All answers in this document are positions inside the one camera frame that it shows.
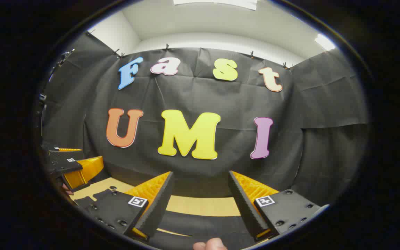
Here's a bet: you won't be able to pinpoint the row of black cloth clips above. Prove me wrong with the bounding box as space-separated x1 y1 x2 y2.
87 31 292 69

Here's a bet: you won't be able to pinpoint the ceiling light panel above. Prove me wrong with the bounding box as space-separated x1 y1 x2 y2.
314 33 336 52

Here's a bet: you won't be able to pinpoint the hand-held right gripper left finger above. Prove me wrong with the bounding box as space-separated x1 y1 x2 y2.
82 171 175 242

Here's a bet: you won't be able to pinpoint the black jeans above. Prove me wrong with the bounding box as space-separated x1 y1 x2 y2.
73 189 256 249

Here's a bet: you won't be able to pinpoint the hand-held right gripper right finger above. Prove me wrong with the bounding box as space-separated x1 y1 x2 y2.
227 170 325 242

